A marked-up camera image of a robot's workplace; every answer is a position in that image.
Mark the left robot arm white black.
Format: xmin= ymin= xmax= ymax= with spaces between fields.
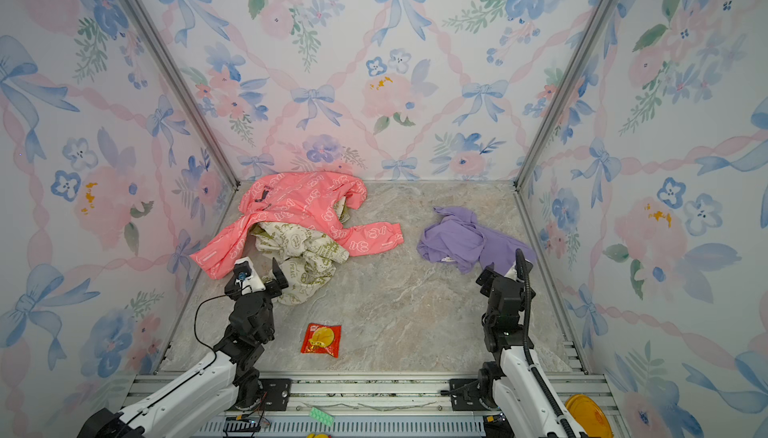
xmin=78 ymin=258 xmax=289 ymax=437

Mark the green small plastic piece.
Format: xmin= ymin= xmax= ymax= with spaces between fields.
xmin=310 ymin=407 xmax=335 ymax=428

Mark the yellow round object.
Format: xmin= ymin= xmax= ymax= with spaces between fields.
xmin=565 ymin=394 xmax=614 ymax=438

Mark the aluminium corner post left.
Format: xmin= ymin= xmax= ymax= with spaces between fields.
xmin=119 ymin=0 xmax=240 ymax=188

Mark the aluminium corner post right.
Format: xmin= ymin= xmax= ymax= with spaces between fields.
xmin=514 ymin=0 xmax=618 ymax=193

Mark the red snack packet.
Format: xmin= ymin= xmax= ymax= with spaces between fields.
xmin=301 ymin=323 xmax=342 ymax=358

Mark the aluminium corner post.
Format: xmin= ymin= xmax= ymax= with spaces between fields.
xmin=514 ymin=0 xmax=618 ymax=193
xmin=119 ymin=0 xmax=240 ymax=188

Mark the purple t-shirt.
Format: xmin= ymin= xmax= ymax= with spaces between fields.
xmin=417 ymin=207 xmax=537 ymax=276

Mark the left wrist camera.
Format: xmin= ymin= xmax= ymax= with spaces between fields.
xmin=233 ymin=257 xmax=266 ymax=295

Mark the cream green patterned cloth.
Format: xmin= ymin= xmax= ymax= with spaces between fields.
xmin=250 ymin=222 xmax=350 ymax=306

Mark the pink patterned cloth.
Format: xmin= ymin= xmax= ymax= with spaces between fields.
xmin=191 ymin=171 xmax=404 ymax=279

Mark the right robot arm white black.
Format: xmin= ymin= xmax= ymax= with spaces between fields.
xmin=477 ymin=265 xmax=587 ymax=437

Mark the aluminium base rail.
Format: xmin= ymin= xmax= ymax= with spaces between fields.
xmin=107 ymin=371 xmax=631 ymax=438

